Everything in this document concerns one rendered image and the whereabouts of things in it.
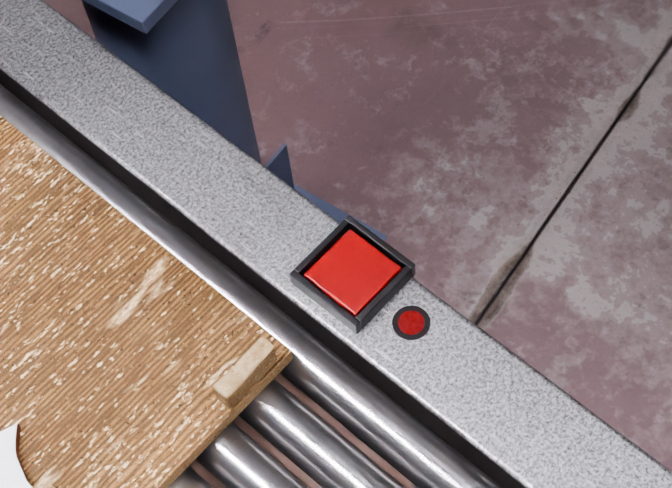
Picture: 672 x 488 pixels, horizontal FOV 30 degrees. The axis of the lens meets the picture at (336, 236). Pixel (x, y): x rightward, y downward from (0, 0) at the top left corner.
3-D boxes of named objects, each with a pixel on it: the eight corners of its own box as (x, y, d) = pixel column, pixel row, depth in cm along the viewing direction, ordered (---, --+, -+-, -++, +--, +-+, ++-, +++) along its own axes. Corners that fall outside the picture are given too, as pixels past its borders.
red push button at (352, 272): (350, 235, 109) (349, 227, 108) (402, 274, 107) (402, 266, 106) (303, 281, 107) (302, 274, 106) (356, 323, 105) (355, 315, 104)
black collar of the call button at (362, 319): (349, 224, 110) (348, 214, 108) (416, 273, 107) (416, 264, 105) (290, 282, 107) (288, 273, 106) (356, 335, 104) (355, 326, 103)
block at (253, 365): (265, 347, 102) (261, 333, 100) (281, 361, 101) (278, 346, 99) (214, 399, 100) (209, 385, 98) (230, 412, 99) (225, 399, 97)
